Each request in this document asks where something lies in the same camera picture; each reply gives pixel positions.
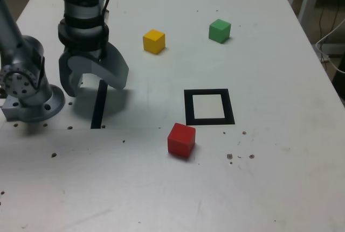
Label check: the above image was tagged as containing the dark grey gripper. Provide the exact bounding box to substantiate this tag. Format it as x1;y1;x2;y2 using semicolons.
58;42;130;97

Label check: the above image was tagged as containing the yellow cube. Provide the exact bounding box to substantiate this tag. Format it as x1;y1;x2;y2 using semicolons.
142;29;166;55

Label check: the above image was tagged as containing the red cube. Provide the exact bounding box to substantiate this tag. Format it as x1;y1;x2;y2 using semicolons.
167;122;197;159

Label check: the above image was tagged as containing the green cube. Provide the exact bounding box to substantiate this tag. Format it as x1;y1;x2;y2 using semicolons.
208;18;232;44

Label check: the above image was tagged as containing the black tape square outline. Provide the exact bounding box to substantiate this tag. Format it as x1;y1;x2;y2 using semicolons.
183;88;236;126

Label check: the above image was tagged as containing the black tape strip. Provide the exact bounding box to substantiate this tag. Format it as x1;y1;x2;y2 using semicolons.
90;79;108;130

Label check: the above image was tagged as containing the thin black cable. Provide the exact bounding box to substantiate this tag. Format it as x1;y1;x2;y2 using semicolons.
318;5;341;45

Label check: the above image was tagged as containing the white cable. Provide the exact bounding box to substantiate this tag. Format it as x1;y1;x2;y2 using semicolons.
314;18;345;74

